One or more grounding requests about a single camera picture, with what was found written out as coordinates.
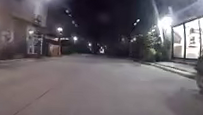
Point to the grey asphalt road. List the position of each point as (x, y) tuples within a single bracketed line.
[(97, 90)]

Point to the row of street lamps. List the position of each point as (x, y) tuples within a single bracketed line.
[(74, 32)]

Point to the bushes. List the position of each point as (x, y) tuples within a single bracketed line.
[(149, 46)]

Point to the raised pavement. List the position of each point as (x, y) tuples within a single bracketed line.
[(175, 68)]

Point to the building with lit shopfront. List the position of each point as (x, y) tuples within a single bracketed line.
[(17, 25)]

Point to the building with glass front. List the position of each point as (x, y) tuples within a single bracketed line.
[(194, 35)]

